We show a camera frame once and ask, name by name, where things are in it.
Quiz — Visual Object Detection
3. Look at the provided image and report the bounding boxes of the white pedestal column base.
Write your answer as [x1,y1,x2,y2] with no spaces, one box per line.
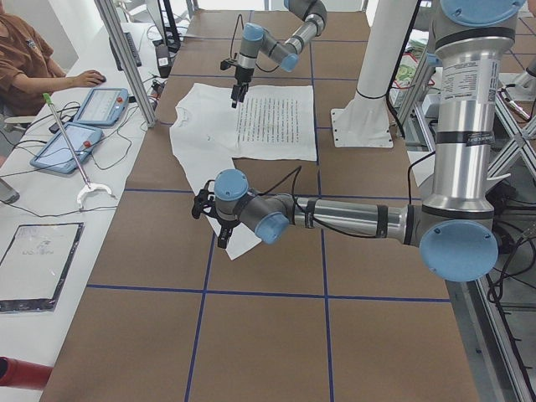
[331,0,419,149]

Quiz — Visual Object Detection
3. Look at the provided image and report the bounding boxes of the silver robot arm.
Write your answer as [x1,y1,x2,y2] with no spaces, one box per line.
[220,1,327,108]
[209,1,522,282]

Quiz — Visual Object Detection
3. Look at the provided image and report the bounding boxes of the lower blue teach pendant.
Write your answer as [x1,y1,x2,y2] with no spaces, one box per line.
[30,122,104,174]

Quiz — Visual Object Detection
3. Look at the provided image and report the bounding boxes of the reacher grabber stick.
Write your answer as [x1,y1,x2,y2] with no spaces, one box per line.
[43,93,116,210]

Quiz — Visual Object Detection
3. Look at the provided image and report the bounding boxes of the seated person brown shirt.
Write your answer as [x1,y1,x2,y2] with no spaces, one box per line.
[1,10,84,116]

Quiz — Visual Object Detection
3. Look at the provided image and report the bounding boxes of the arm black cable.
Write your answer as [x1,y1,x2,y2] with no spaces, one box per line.
[232,13,269,73]
[250,165,336,235]

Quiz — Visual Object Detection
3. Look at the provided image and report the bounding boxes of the upper blue teach pendant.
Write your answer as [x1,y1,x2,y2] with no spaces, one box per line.
[73,88,129,127]

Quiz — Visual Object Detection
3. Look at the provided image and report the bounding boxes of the person's hand on mouse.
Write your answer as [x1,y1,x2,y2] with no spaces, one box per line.
[73,70,106,87]

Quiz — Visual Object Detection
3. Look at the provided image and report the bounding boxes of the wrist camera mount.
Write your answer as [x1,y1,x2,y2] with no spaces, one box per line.
[192,188,218,219]
[219,58,238,70]

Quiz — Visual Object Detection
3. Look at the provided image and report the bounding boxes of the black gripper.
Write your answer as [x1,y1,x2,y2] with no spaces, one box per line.
[231,65,253,109]
[217,217,239,249]

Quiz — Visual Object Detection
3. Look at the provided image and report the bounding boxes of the white printed t-shirt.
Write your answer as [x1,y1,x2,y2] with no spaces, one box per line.
[168,82,318,261]

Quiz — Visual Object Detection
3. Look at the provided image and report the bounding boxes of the clear plastic zip bag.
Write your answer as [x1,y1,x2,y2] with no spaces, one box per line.
[1,222,84,314]

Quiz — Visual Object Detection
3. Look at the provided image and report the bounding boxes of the aluminium frame post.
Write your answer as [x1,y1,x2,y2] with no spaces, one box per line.
[94,0,156,128]

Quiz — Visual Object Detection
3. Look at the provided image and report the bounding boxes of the white labelled black box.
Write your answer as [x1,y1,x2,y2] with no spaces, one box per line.
[155,44,173,78]

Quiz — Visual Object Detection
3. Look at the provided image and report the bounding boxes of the red cylinder object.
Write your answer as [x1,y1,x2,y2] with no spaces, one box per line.
[1,357,53,390]

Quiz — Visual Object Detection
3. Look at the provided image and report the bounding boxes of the blue teach pendant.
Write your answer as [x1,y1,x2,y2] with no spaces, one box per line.
[73,88,129,127]
[30,122,104,174]

